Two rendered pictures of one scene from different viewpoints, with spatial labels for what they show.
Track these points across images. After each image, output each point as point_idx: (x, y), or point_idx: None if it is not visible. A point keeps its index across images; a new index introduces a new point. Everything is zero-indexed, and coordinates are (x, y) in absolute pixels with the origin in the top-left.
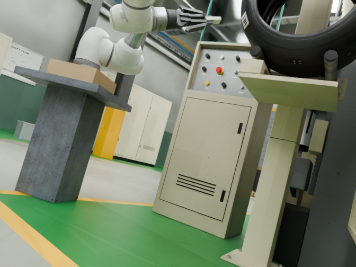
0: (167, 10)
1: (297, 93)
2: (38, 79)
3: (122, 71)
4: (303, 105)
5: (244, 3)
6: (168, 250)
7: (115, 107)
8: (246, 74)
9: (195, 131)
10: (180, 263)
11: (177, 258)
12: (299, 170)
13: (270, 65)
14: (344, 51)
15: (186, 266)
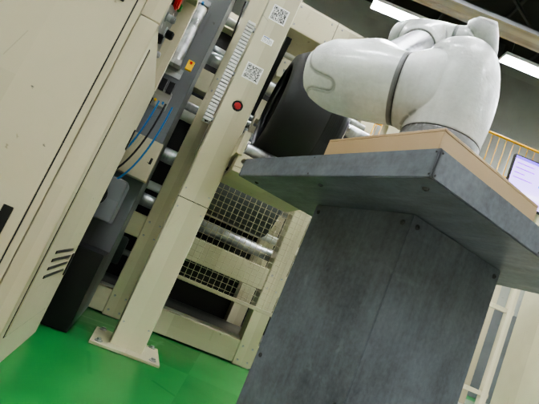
0: None
1: (268, 198)
2: (525, 285)
3: (345, 116)
4: (232, 181)
5: (344, 130)
6: (215, 403)
7: (281, 189)
8: None
9: (113, 142)
10: (232, 401)
11: (224, 401)
12: (122, 201)
13: None
14: None
15: (231, 398)
